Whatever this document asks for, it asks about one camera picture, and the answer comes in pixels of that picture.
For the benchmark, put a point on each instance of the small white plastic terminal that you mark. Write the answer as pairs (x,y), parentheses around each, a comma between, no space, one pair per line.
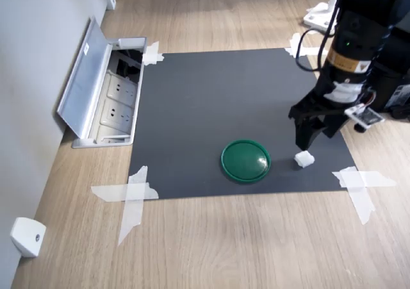
(304,159)

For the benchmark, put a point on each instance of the round green lid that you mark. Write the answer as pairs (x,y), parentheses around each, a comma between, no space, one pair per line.
(245,161)

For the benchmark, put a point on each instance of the white tape cross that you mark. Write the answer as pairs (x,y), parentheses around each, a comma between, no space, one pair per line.
(355,180)
(293,50)
(134,193)
(150,56)

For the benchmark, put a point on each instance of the dark grey mat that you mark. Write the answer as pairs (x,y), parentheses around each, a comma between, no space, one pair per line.
(208,109)

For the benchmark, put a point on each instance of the white power socket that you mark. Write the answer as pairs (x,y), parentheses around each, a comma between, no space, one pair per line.
(117,113)
(121,88)

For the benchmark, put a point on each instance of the grey partition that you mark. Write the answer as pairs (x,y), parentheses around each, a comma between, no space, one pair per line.
(32,77)

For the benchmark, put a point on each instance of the white gripper camera box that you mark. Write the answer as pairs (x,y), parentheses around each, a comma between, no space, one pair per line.
(365,116)

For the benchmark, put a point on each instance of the white camera stand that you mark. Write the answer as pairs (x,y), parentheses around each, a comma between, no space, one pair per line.
(318,16)

